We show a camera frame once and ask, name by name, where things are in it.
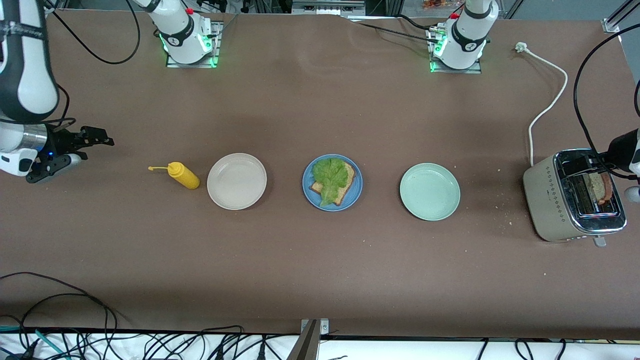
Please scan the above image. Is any teal cable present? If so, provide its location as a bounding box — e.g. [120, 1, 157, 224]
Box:
[0, 326, 68, 360]

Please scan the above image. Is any grey equipment box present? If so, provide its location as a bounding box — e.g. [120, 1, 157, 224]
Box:
[291, 0, 367, 15]

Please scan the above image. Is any beige round plate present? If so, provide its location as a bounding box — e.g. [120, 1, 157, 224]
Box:
[206, 152, 268, 211]

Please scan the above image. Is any long looped black cable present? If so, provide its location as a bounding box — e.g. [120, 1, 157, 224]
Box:
[0, 272, 119, 347]

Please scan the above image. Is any silver corner bracket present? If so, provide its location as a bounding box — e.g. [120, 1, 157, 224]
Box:
[300, 318, 330, 335]

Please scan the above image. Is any white toaster power cable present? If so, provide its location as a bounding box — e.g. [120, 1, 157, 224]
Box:
[515, 42, 569, 168]

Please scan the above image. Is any yellow mustard squeeze bottle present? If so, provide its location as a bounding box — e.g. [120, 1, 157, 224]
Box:
[148, 161, 201, 190]

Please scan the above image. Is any black base cable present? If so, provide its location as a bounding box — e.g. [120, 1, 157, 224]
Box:
[390, 14, 437, 31]
[356, 22, 441, 45]

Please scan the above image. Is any beige chrome toaster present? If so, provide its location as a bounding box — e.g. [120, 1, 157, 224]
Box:
[522, 148, 628, 248]

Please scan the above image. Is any blue round plate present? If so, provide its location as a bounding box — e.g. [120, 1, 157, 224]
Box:
[302, 153, 363, 212]

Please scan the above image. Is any green lettuce leaf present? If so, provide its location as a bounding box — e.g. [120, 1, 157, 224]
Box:
[312, 157, 349, 207]

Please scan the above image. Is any grey metal bar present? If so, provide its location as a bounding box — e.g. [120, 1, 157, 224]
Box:
[286, 320, 321, 360]

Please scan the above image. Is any brown table cover sheet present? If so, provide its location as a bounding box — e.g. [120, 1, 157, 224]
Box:
[0, 9, 640, 342]

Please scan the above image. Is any brown bread slice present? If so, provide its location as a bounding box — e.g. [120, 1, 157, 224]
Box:
[586, 171, 614, 204]
[308, 161, 357, 207]

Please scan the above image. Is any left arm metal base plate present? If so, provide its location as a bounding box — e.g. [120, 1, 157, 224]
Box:
[429, 27, 482, 74]

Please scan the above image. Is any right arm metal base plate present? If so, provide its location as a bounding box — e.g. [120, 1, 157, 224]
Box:
[166, 22, 221, 69]

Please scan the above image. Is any aluminium frame profile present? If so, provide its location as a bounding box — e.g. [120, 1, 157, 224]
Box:
[602, 0, 640, 34]

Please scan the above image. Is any pale green round plate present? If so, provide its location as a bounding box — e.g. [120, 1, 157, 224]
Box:
[399, 162, 461, 222]

